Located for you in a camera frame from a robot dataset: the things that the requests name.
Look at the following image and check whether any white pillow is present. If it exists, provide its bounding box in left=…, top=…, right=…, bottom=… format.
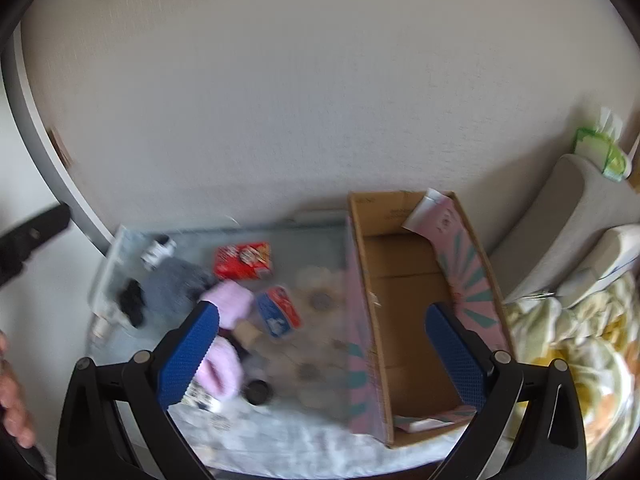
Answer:
left=557, top=224, right=640, bottom=308

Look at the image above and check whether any small white roll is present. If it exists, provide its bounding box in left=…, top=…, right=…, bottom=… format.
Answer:
left=92, top=310, right=113, bottom=342

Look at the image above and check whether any pink-wrapped cardboard box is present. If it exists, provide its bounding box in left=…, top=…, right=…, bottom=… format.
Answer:
left=346, top=190, right=516, bottom=448

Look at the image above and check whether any green tissue pack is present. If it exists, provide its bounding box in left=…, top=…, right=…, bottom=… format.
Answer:
left=574, top=107, right=628, bottom=181

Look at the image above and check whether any white black-patterned sock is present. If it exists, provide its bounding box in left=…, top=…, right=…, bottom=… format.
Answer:
left=182, top=382, right=223, bottom=413

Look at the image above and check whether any person's left hand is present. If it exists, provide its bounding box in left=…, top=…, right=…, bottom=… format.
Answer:
left=0, top=332, right=36, bottom=448

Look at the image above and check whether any black hair scrunchie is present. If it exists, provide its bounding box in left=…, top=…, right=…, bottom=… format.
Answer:
left=118, top=280, right=147, bottom=328

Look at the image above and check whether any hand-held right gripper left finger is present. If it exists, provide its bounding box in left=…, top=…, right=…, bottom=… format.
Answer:
left=56, top=300, right=221, bottom=480

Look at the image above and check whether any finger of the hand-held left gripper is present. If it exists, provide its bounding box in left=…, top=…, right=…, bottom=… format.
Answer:
left=0, top=204, right=71, bottom=286

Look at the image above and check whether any gray pillow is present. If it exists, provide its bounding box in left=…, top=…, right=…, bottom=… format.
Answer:
left=492, top=154, right=636, bottom=306

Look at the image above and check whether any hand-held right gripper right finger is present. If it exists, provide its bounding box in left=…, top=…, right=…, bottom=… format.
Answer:
left=424, top=302, right=587, bottom=480

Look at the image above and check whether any floral blanket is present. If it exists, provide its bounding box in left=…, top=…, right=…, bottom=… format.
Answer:
left=502, top=270, right=640, bottom=480

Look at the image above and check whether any blue-gray knit sock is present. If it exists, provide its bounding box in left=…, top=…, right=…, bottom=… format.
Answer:
left=142, top=258, right=216, bottom=313

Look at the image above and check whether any blue plastic box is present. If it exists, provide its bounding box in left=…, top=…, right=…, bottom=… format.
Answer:
left=255, top=285, right=302, bottom=341

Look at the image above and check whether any red snack box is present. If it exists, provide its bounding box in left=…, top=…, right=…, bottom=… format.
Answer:
left=214, top=242, right=273, bottom=281

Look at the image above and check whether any brown door latch plate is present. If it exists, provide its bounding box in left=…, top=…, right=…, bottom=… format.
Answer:
left=50, top=130, right=76, bottom=166

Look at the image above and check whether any black and white panda toy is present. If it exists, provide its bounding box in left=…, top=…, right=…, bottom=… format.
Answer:
left=141, top=236, right=177, bottom=267

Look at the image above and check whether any gray door frame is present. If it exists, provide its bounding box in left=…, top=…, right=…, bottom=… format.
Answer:
left=0, top=25, right=118, bottom=256

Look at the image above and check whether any black round lid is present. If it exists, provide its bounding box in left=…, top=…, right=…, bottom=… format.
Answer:
left=243, top=380, right=273, bottom=407

